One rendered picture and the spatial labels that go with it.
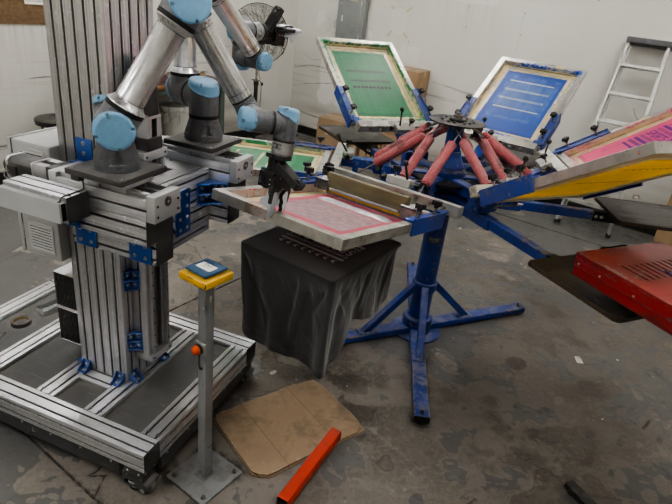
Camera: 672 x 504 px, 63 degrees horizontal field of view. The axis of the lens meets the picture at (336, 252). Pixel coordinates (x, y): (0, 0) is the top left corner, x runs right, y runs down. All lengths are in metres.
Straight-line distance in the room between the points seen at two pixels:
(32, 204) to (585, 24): 5.28
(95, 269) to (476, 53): 5.02
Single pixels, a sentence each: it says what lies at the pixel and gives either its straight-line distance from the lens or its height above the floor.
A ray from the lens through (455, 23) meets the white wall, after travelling 6.62.
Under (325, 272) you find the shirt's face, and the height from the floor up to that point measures 0.95.
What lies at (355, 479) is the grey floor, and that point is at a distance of 2.52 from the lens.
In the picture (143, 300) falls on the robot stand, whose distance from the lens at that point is 2.38.
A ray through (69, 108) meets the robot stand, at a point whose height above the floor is 1.38.
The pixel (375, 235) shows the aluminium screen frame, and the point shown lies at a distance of 1.88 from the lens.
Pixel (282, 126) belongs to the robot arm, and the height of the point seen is 1.45.
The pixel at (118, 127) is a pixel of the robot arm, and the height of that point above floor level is 1.44.
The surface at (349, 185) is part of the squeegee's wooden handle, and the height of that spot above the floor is 1.11.
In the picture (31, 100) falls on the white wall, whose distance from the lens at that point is 5.63.
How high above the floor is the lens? 1.86
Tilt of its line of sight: 25 degrees down
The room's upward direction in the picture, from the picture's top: 7 degrees clockwise
